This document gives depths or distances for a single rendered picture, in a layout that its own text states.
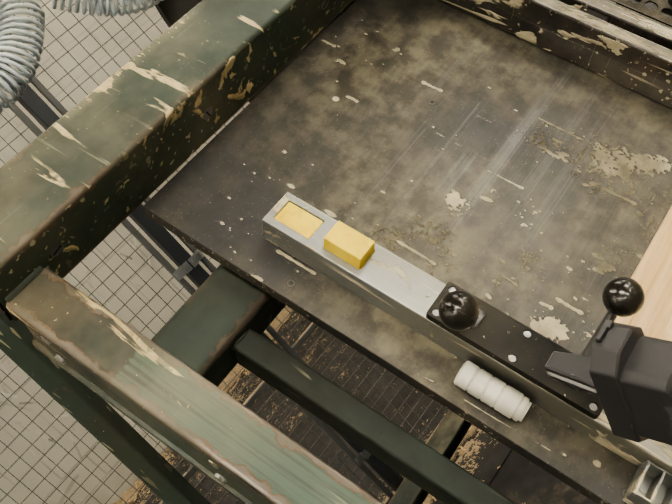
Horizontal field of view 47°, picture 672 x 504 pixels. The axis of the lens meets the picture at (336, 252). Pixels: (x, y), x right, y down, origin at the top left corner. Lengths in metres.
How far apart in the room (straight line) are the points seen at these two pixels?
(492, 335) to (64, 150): 0.51
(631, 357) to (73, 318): 0.54
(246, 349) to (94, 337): 0.18
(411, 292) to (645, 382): 0.29
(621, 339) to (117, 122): 0.59
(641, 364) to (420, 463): 0.30
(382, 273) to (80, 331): 0.33
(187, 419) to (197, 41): 0.47
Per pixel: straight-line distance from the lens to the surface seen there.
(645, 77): 1.14
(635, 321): 0.91
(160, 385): 0.79
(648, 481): 0.86
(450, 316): 0.71
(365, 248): 0.84
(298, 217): 0.89
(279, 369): 0.90
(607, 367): 0.66
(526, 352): 0.82
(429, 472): 0.87
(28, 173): 0.91
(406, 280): 0.85
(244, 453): 0.76
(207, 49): 0.99
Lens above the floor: 1.83
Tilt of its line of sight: 18 degrees down
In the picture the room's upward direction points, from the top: 41 degrees counter-clockwise
